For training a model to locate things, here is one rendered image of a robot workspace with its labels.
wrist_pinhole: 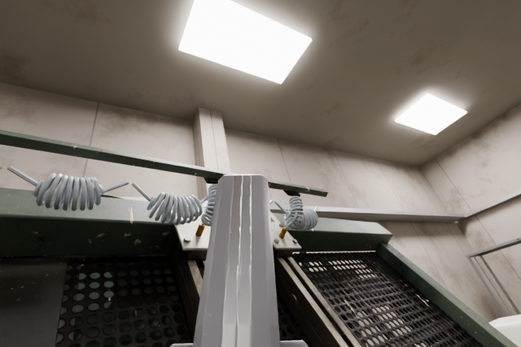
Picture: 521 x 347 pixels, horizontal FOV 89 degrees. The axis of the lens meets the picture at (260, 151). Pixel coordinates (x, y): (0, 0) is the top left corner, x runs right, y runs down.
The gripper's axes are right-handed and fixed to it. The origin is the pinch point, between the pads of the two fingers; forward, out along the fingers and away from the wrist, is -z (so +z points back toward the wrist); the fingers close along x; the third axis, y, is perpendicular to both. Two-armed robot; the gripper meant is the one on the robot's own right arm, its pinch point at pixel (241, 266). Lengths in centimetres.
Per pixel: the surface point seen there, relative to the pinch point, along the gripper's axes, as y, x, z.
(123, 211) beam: 46, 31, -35
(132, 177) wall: 187, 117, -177
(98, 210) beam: 43, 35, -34
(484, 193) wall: 381, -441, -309
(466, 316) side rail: 99, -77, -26
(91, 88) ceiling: 131, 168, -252
